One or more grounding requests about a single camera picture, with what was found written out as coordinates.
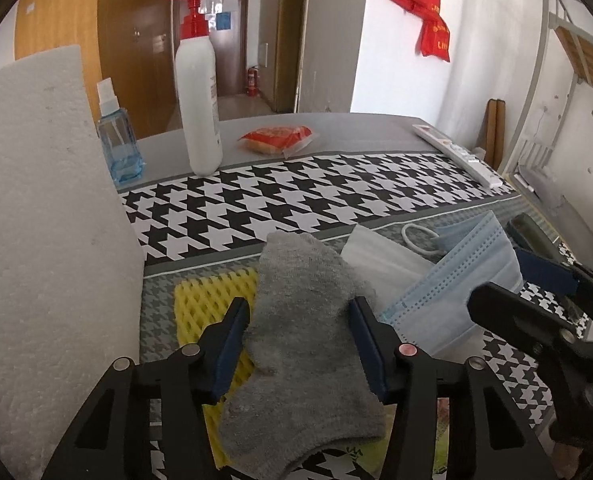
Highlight houndstooth tablecloth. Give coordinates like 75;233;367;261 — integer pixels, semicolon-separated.
118;150;593;480

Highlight red hanging bags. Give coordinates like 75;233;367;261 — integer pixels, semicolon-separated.
390;0;451;63

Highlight red fire extinguisher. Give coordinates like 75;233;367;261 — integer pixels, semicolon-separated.
246;66;258;96

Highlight blue spray bottle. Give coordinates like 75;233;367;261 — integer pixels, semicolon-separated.
97;78;144;186

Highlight brown entrance door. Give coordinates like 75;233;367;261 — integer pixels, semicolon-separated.
199;0;249;98

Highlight red snack packet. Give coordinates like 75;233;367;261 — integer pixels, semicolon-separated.
238;126;316;158

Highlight wooden rods by wall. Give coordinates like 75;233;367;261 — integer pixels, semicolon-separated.
484;99;506;170

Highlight grey sock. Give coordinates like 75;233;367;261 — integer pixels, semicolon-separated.
219;232;385;479

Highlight white tissue sheet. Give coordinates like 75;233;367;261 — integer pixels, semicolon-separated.
341;226;434;313

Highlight green tissue packet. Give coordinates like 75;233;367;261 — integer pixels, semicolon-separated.
340;396;449;479

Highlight white metal loft bed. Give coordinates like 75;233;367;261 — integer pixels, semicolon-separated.
496;0;593;271

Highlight white remote control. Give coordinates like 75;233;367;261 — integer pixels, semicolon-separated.
413;125;504;190

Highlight wooden wardrobe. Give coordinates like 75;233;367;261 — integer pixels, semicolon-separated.
14;0;177;139

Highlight white red pump bottle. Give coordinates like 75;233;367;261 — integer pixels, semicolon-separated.
174;0;223;177

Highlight black smartphone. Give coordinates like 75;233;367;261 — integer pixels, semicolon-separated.
505;212;567;263

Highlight yellow foam mesh sleeve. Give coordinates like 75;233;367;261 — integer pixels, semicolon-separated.
174;268;257;469

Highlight light blue face mask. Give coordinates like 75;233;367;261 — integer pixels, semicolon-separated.
377;211;523;356

